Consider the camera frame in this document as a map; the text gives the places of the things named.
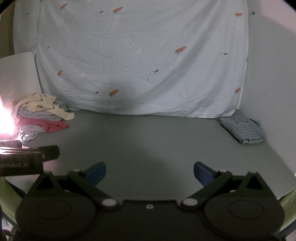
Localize folded blue plaid shirt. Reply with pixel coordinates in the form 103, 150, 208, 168
219, 116, 267, 145

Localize cream long-sleeved shirt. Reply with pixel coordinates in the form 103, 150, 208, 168
17, 93, 75, 120

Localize carrot-printed pale bed sheet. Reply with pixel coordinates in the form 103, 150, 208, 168
13, 0, 250, 118

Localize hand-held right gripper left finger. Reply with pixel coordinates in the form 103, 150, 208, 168
27, 162, 120, 209

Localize green cloth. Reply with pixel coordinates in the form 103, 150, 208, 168
278, 185, 296, 237
0, 176, 26, 210

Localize light blue printed garment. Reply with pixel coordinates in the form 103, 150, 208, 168
17, 125, 46, 145

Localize grey-blue garment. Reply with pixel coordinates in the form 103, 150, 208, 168
15, 100, 70, 122

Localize red striped garment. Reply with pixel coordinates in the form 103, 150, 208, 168
15, 115, 69, 135

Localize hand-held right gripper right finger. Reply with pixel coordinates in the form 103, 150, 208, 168
181, 161, 277, 209

